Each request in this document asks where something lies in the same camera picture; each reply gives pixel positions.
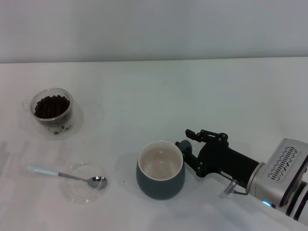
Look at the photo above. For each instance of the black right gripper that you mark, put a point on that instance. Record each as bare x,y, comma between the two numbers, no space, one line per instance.
223,161

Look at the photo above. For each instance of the dark green ceramic mug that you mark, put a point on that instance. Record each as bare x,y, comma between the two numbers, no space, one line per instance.
158,190

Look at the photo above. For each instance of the loose coffee beans cluster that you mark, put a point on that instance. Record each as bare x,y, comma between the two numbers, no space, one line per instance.
56,132

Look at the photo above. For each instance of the clear glass cup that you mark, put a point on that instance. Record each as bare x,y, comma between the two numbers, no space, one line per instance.
48,122

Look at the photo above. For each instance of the dark coffee beans pile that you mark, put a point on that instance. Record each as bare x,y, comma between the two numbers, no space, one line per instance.
51,107

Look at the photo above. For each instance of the clear glass saucer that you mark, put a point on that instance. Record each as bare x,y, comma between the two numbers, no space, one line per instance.
77,125

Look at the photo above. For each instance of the clear round glass lid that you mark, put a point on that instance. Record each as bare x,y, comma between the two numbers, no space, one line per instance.
77,192

